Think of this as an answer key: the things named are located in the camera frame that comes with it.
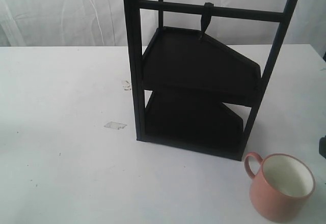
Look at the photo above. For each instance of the torn tape residue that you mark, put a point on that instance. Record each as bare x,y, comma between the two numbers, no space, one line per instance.
126,85

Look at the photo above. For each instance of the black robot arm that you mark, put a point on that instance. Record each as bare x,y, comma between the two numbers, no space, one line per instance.
322,147

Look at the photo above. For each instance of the clear tape piece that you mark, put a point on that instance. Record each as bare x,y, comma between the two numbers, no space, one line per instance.
115,125

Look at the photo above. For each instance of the black metal shelf rack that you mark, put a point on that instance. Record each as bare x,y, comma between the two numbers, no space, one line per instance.
201,96

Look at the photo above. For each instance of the black metal hook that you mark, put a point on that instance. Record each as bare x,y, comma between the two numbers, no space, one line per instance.
205,18

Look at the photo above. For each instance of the white backdrop curtain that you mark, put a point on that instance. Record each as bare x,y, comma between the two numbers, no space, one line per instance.
102,22

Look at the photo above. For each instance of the pink ceramic mug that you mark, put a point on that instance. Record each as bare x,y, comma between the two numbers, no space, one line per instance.
281,185

